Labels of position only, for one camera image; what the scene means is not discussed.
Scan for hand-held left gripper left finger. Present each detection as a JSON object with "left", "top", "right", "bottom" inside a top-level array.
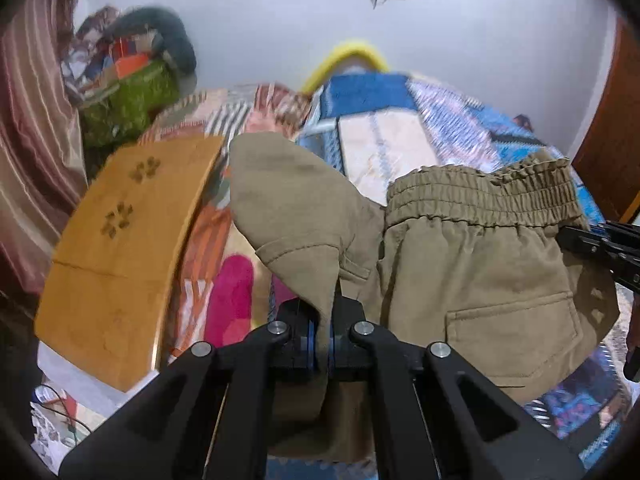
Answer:
[{"left": 59, "top": 305, "right": 321, "bottom": 480}]

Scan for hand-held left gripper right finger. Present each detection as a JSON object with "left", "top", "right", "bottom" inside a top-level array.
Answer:
[{"left": 327, "top": 297, "right": 587, "bottom": 480}]

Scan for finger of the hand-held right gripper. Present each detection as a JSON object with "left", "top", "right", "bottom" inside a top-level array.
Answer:
[{"left": 556, "top": 221, "right": 640, "bottom": 294}]

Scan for khaki pants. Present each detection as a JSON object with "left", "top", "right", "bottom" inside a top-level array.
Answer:
[{"left": 227, "top": 132, "right": 621, "bottom": 463}]

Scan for pink cloth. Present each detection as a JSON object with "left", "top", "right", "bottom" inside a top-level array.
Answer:
[{"left": 207, "top": 255, "right": 257, "bottom": 350}]

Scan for bamboo folding lap table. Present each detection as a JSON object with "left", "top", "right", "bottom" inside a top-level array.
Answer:
[{"left": 34, "top": 135, "right": 226, "bottom": 393}]

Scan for patchwork bed sheet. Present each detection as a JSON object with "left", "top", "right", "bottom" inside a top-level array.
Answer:
[{"left": 165, "top": 72, "right": 640, "bottom": 480}]

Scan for striped floral blanket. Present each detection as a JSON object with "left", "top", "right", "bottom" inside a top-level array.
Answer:
[{"left": 140, "top": 82, "right": 321, "bottom": 201}]

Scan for white printed paper sheet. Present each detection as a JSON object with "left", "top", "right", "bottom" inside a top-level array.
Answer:
[{"left": 30, "top": 345, "right": 126, "bottom": 472}]

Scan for green patterned bag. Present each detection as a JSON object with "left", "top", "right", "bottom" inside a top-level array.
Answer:
[{"left": 80, "top": 60, "right": 182, "bottom": 148}]

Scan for yellow foam tube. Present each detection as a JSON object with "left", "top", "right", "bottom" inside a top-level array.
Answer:
[{"left": 300, "top": 39, "right": 391, "bottom": 95}]

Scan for grey pillow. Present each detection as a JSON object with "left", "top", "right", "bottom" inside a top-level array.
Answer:
[{"left": 120, "top": 6, "right": 198, "bottom": 75}]

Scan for striped brown curtain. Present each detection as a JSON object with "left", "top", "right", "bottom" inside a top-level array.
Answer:
[{"left": 0, "top": 0, "right": 90, "bottom": 301}]

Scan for pile of colourful clutter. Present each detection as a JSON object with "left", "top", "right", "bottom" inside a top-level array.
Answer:
[{"left": 62, "top": 6, "right": 166, "bottom": 106}]

